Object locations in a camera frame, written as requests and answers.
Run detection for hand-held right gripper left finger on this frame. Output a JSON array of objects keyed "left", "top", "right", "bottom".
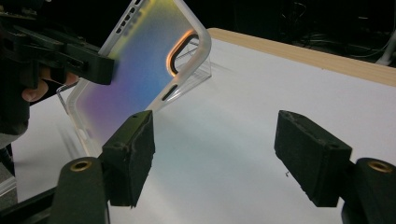
[{"left": 101, "top": 109, "right": 156, "bottom": 208}]

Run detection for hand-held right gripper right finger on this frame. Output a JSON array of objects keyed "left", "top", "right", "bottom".
[{"left": 274, "top": 109, "right": 354, "bottom": 208}]

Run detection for translucent blue phone case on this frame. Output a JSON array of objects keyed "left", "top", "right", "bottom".
[{"left": 65, "top": 0, "right": 213, "bottom": 158}]

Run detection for clear plastic storage container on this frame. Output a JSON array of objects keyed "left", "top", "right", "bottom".
[{"left": 55, "top": 40, "right": 213, "bottom": 115}]

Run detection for white table cover sheet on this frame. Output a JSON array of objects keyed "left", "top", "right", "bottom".
[{"left": 12, "top": 36, "right": 396, "bottom": 224}]

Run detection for white-legged background desk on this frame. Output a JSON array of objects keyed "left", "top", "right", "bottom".
[{"left": 375, "top": 29, "right": 396, "bottom": 67}]

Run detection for black floor cables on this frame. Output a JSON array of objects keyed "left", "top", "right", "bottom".
[{"left": 276, "top": 1, "right": 390, "bottom": 60}]

